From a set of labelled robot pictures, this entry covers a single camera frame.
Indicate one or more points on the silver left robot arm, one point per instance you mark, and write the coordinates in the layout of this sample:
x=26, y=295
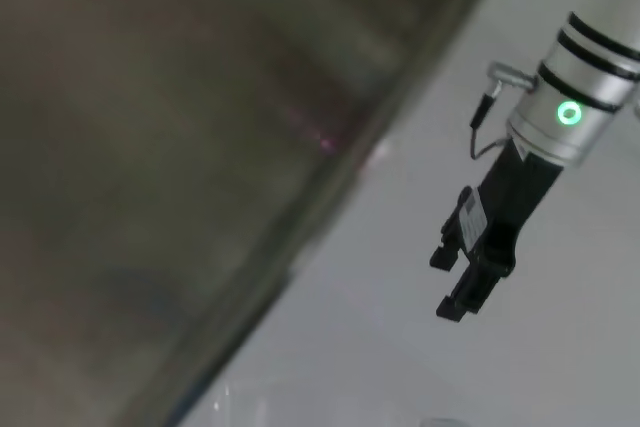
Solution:
x=565, y=87

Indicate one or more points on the stainless steel mixing bowl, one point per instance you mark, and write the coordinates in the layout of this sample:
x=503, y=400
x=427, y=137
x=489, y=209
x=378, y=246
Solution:
x=150, y=147

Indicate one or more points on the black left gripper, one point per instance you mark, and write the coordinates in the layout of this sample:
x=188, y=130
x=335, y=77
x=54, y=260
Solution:
x=510, y=197

